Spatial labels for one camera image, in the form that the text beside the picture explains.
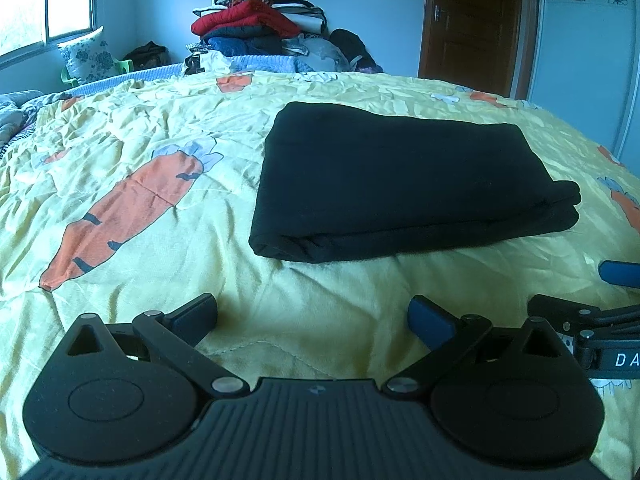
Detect brown wooden door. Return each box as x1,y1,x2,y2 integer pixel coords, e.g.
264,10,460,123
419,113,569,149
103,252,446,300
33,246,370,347
418,0,525,97

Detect white flower print wardrobe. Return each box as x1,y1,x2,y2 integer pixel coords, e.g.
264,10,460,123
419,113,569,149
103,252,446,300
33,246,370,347
526,0,640,167

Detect green plastic chair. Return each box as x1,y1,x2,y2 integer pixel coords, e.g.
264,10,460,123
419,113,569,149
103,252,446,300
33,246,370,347
60,57,135,89

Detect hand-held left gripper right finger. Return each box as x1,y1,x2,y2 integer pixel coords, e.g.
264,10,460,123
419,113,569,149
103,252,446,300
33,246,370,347
381,295,562,401

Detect dark bag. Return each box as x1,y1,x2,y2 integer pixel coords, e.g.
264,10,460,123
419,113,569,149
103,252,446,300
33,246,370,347
122,42,169,69

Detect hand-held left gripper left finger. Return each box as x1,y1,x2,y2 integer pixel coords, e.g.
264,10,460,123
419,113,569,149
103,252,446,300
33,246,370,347
64,293,251,402

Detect window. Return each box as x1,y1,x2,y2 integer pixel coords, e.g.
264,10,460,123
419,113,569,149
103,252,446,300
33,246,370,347
0,0,97,69

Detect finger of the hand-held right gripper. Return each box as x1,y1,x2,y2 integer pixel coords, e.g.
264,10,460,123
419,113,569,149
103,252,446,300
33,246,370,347
528,294,640,335
598,259,640,291

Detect crumpled grey bedding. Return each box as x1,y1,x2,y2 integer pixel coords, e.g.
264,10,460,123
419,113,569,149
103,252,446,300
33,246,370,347
0,90,47,162

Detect floral print pillow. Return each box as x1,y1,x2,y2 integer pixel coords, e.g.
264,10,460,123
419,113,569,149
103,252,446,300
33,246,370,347
57,26,114,86

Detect yellow carrot print blanket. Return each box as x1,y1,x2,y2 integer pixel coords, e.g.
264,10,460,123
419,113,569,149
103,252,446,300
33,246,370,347
0,67,640,480

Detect pile of folded clothes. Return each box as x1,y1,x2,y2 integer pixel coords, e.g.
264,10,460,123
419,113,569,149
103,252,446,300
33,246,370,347
184,0,384,79

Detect blue quilted bedspread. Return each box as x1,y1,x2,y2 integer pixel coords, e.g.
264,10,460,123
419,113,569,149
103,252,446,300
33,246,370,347
64,54,328,97

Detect black pants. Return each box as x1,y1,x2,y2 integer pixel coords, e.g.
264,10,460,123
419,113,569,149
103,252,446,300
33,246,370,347
248,101,582,265

